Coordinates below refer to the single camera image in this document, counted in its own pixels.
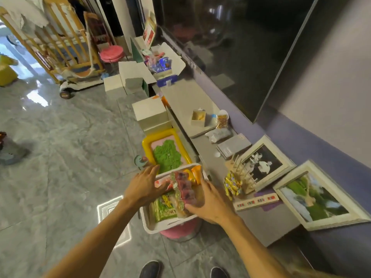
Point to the person's left hand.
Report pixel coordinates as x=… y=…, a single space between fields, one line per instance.
x=142 y=188

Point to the person's right hand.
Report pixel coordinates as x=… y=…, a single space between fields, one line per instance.
x=214 y=208

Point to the red-white wafer packet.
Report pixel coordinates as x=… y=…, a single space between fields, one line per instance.
x=162 y=183

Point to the yellow candy wrappers pile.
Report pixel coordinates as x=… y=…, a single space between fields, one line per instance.
x=232 y=185

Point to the green snack packet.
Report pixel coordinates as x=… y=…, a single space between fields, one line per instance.
x=162 y=209

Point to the white snack basket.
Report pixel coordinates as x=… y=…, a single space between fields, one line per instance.
x=150 y=225

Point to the orange snack packet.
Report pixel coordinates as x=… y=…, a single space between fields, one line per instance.
x=196 y=173

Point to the person's left forearm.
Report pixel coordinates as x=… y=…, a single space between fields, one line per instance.
x=92 y=243

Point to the person's right forearm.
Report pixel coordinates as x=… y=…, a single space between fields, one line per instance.
x=255 y=251

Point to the person's right shoe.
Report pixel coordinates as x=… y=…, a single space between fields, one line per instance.
x=219 y=273

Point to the person's shoe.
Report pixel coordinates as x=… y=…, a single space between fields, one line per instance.
x=219 y=273
x=150 y=270

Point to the person's left shoe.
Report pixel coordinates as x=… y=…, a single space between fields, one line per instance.
x=150 y=270

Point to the wooden strip red marks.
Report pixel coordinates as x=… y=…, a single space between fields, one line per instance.
x=255 y=202

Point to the wooden stick rack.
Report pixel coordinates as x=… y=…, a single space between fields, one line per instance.
x=243 y=173

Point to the yellow toy sand tray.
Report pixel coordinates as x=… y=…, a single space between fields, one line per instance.
x=147 y=141

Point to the small white disc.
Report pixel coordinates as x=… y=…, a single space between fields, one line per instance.
x=217 y=154

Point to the purple paper sheet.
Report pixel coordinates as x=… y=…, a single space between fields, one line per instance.
x=272 y=207

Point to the white closed box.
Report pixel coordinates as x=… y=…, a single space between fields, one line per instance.
x=149 y=111
x=114 y=86
x=133 y=73
x=158 y=128

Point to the grey flat packet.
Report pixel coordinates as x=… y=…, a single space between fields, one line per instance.
x=234 y=146

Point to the silver foil packet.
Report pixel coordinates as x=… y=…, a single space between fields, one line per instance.
x=217 y=135

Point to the orange plastic object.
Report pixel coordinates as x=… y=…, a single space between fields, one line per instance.
x=164 y=101

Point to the small open white box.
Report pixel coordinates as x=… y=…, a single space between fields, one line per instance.
x=198 y=118

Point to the grey flat board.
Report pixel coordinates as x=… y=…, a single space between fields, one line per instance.
x=185 y=101

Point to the blue tissue box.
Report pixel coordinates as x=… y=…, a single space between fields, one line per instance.
x=166 y=81

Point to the white kick scooter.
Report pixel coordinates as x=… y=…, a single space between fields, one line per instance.
x=81 y=85

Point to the blue toys pile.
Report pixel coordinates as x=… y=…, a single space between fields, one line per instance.
x=160 y=63

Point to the open white carton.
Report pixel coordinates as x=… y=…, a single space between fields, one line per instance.
x=174 y=59

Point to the green board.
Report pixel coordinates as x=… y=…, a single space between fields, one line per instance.
x=136 y=53

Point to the small grey trash can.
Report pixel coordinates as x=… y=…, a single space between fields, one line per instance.
x=11 y=150

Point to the pink round stool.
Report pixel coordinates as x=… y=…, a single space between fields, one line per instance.
x=111 y=54

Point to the red white card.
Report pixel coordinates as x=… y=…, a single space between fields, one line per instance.
x=149 y=33

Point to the black television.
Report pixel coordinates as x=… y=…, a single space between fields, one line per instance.
x=232 y=49

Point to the wooden baby crib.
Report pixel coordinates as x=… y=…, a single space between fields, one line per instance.
x=58 y=40

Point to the yellow toy stool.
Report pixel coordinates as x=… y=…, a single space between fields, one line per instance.
x=7 y=70

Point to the white cloth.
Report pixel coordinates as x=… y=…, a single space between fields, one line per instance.
x=23 y=11

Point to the black white photo frame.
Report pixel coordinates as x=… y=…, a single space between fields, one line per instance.
x=263 y=165

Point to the green landscape photo frame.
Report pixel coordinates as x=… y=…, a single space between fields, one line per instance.
x=316 y=196

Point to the wall socket panel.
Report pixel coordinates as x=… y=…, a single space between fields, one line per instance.
x=191 y=63

